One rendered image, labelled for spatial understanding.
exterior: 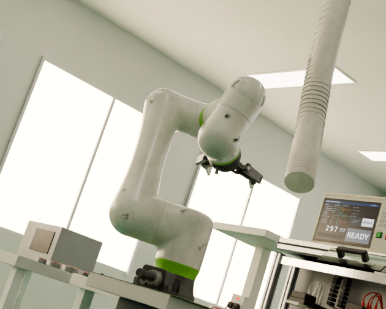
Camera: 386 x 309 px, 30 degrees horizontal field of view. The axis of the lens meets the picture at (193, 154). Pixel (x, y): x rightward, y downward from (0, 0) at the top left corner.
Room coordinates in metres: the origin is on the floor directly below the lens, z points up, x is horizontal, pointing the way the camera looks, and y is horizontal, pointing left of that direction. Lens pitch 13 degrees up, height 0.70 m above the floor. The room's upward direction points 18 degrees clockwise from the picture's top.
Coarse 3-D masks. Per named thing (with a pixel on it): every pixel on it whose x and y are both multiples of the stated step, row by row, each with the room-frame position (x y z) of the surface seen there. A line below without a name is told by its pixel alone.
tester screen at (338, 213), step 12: (324, 204) 2.65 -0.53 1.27; (336, 204) 2.60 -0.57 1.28; (348, 204) 2.56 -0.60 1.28; (360, 204) 2.52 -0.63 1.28; (372, 204) 2.48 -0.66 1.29; (324, 216) 2.63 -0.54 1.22; (336, 216) 2.59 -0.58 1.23; (348, 216) 2.55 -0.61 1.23; (360, 216) 2.51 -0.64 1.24; (372, 216) 2.47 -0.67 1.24; (324, 228) 2.62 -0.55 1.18; (360, 228) 2.50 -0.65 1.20; (372, 228) 2.46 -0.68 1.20; (336, 240) 2.57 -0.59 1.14
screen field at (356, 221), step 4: (352, 220) 2.53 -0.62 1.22; (356, 220) 2.52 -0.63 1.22; (360, 220) 2.50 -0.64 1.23; (364, 220) 2.49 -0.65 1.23; (368, 220) 2.48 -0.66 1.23; (372, 220) 2.46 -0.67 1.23; (352, 224) 2.53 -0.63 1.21; (356, 224) 2.51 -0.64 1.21; (360, 224) 2.50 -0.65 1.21; (364, 224) 2.49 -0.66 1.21; (368, 224) 2.47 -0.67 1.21; (372, 224) 2.46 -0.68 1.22
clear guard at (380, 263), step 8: (320, 256) 2.26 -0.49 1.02; (328, 256) 2.24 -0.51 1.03; (336, 256) 2.22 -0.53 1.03; (344, 256) 2.21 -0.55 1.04; (352, 256) 2.19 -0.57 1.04; (360, 256) 2.17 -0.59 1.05; (376, 256) 2.14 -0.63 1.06; (384, 256) 2.12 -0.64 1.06; (344, 264) 2.17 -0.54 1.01; (352, 264) 2.15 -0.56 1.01; (360, 264) 2.13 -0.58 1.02; (368, 264) 2.12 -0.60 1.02; (376, 264) 2.10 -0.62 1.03; (384, 264) 2.08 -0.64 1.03; (384, 272) 2.41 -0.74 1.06
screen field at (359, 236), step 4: (348, 228) 2.54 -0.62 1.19; (348, 232) 2.53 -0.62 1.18; (352, 232) 2.52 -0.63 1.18; (356, 232) 2.51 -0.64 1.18; (360, 232) 2.49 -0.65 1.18; (364, 232) 2.48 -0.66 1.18; (368, 232) 2.47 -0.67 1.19; (348, 236) 2.53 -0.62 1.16; (352, 236) 2.51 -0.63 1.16; (356, 236) 2.50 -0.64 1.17; (360, 236) 2.49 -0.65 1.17; (364, 236) 2.48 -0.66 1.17; (368, 236) 2.46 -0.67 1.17; (344, 240) 2.54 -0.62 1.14; (348, 240) 2.53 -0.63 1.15; (352, 240) 2.51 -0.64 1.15; (356, 240) 2.50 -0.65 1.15; (360, 240) 2.48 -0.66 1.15; (364, 240) 2.47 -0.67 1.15; (368, 240) 2.46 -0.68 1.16
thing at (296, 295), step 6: (294, 294) 2.55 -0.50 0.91; (300, 294) 2.53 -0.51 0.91; (306, 294) 2.52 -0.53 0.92; (288, 300) 2.54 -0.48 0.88; (294, 300) 2.55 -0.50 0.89; (300, 300) 2.53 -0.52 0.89; (306, 300) 2.52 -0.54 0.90; (312, 300) 2.54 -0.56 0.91; (300, 306) 2.51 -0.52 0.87; (306, 306) 2.53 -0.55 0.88; (312, 306) 2.54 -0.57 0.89; (318, 306) 2.56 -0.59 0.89
